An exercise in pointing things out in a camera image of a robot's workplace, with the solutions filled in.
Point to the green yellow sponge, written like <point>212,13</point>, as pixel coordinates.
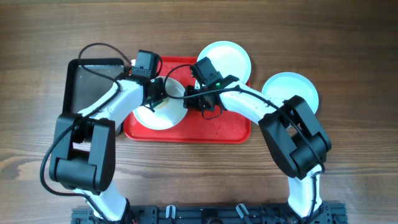
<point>161,103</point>

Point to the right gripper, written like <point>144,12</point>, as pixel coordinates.
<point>191,104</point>

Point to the red plastic tray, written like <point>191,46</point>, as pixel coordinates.
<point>216,127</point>

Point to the light blue plate top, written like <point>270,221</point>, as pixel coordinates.
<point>228,58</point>

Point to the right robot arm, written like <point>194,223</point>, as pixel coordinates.
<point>294,136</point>

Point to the light blue plate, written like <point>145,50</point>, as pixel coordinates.
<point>228,58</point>
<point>285,85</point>

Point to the white plate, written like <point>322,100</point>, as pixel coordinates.
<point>166,117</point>

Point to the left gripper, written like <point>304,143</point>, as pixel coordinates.
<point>161,85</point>

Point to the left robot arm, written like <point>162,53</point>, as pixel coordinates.
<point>82,158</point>

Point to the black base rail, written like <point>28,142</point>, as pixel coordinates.
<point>265,214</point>

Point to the black metal tray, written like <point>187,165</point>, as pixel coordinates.
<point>83,88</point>

